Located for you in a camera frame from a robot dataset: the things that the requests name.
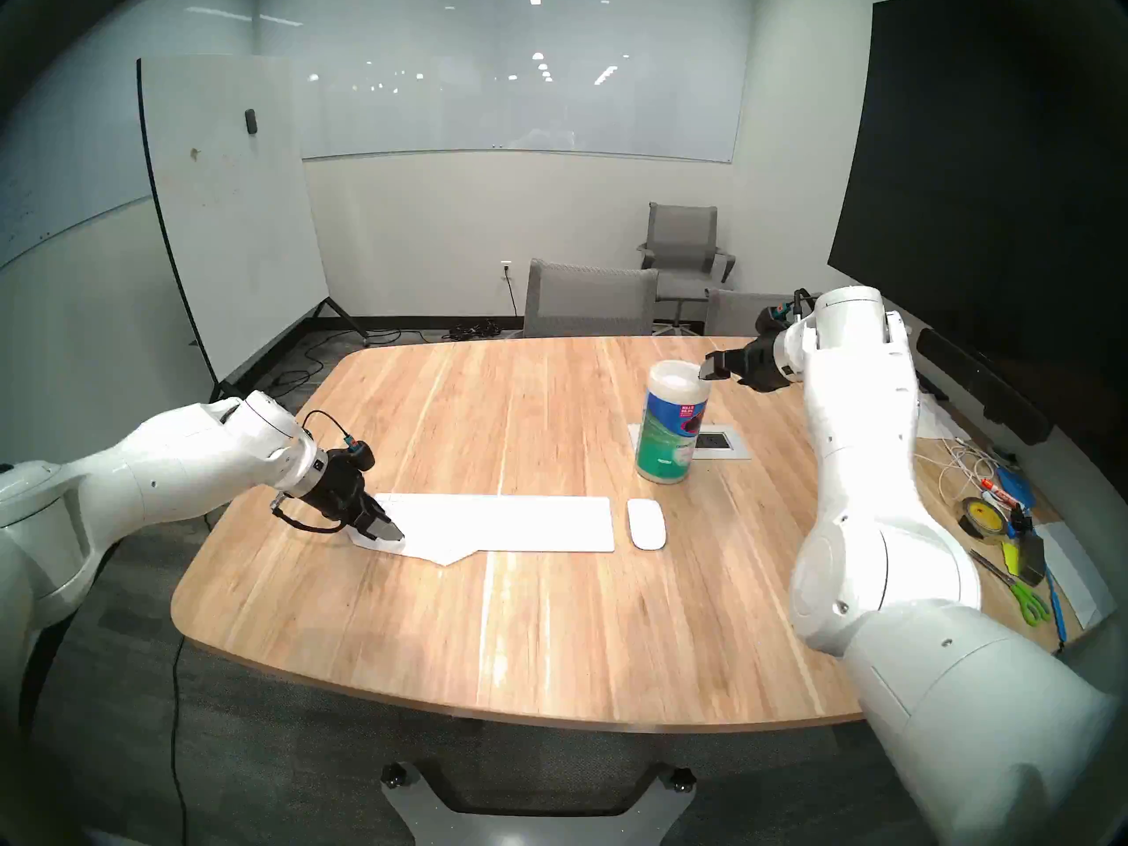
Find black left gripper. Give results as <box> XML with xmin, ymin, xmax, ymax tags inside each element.
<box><xmin>302</xmin><ymin>450</ymin><xmax>406</xmax><ymax>545</ymax></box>

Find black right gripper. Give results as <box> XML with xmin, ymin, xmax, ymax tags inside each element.
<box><xmin>698</xmin><ymin>330</ymin><xmax>791</xmax><ymax>392</ymax></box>

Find white disinfecting wipe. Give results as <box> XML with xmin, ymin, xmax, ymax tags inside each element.
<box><xmin>352</xmin><ymin>493</ymin><xmax>494</xmax><ymax>566</ymax></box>

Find green blue wipes canister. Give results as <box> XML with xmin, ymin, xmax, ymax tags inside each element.
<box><xmin>634</xmin><ymin>360</ymin><xmax>711</xmax><ymax>485</ymax></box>

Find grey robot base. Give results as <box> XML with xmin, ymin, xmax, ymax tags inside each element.
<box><xmin>381</xmin><ymin>761</ymin><xmax>697</xmax><ymax>846</ymax></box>

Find grey mesh chair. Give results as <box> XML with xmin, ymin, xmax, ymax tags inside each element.
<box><xmin>523</xmin><ymin>258</ymin><xmax>659</xmax><ymax>339</ymax></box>
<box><xmin>703</xmin><ymin>289</ymin><xmax>798</xmax><ymax>339</ymax></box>

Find grey office chair with armrests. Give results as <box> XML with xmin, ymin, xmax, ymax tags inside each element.
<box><xmin>636</xmin><ymin>203</ymin><xmax>737</xmax><ymax>330</ymax></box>

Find white slim keyboard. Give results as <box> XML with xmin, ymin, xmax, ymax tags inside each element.
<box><xmin>379</xmin><ymin>493</ymin><xmax>615</xmax><ymax>553</ymax></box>

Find white computer mouse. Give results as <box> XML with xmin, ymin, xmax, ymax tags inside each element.
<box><xmin>627</xmin><ymin>499</ymin><xmax>668</xmax><ymax>552</ymax></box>

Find crumpled white tissue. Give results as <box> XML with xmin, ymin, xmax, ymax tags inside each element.
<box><xmin>916</xmin><ymin>395</ymin><xmax>972</xmax><ymax>442</ymax></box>

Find black video sound bar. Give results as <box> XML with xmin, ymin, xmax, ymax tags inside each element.
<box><xmin>916</xmin><ymin>327</ymin><xmax>1054</xmax><ymax>446</ymax></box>

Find yellow tape roll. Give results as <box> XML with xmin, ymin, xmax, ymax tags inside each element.
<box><xmin>959</xmin><ymin>496</ymin><xmax>1011</xmax><ymax>541</ymax></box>

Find white orange glue bottle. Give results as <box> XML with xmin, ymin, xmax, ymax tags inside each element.
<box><xmin>978</xmin><ymin>476</ymin><xmax>1032</xmax><ymax>512</ymax></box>

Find blue plastic item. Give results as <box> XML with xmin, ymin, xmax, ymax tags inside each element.
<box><xmin>996</xmin><ymin>465</ymin><xmax>1039</xmax><ymax>512</ymax></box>

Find white mobile whiteboard on stand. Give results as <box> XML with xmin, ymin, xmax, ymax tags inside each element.
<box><xmin>137</xmin><ymin>56</ymin><xmax>371</xmax><ymax>404</ymax></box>

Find black block eraser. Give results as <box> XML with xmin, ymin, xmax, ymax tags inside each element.
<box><xmin>1013</xmin><ymin>527</ymin><xmax>1047</xmax><ymax>587</ymax></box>

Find white paper sheet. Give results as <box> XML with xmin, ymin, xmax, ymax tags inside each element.
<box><xmin>1031</xmin><ymin>520</ymin><xmax>1118</xmax><ymax>629</ymax></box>

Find black left wrist cable loop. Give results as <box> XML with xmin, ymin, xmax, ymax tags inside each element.
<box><xmin>271</xmin><ymin>493</ymin><xmax>346</xmax><ymax>534</ymax></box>

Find white charger with cable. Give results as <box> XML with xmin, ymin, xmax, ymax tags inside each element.
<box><xmin>936</xmin><ymin>437</ymin><xmax>998</xmax><ymax>503</ymax></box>

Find thin black floor cable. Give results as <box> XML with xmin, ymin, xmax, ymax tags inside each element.
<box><xmin>170</xmin><ymin>633</ymin><xmax>191</xmax><ymax>846</ymax></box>

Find large black wall screen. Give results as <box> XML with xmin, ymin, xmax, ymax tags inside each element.
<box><xmin>827</xmin><ymin>0</ymin><xmax>1128</xmax><ymax>466</ymax></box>

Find wide glass wall whiteboard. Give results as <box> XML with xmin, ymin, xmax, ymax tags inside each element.
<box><xmin>257</xmin><ymin>0</ymin><xmax>757</xmax><ymax>165</ymax></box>

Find green handled scissors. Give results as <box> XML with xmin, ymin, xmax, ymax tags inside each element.
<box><xmin>969</xmin><ymin>549</ymin><xmax>1051</xmax><ymax>627</ymax></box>

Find glass wall whiteboard with writing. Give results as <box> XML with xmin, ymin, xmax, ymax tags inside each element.
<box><xmin>0</xmin><ymin>0</ymin><xmax>258</xmax><ymax>271</ymax></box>

